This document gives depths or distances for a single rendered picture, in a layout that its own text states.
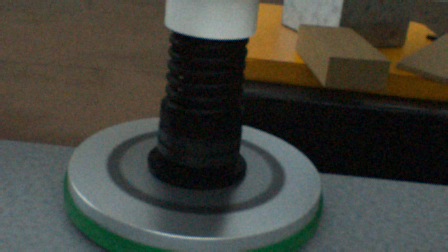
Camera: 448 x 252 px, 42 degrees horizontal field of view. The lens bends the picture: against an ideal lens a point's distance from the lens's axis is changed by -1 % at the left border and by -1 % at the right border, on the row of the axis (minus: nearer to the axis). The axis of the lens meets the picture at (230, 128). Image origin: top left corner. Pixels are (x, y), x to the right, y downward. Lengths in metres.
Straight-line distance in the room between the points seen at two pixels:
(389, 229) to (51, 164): 0.31
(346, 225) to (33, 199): 0.26
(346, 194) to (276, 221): 0.14
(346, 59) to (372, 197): 0.38
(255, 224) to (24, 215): 0.18
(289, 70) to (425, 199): 0.49
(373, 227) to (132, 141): 0.22
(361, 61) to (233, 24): 0.51
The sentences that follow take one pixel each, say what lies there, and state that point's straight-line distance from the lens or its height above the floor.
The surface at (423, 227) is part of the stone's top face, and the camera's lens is 0.54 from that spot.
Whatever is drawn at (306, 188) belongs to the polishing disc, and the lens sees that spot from 0.49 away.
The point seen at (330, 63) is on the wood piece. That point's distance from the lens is 0.90.
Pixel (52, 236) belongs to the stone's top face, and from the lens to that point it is 0.46.
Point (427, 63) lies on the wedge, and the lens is 1.10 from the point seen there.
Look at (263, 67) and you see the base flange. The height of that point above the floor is 0.77.
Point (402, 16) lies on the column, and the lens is 1.23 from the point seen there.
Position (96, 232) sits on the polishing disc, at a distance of 0.44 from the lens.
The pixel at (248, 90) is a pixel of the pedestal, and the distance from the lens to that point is 0.97.
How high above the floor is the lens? 1.07
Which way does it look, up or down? 24 degrees down
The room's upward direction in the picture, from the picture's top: 7 degrees clockwise
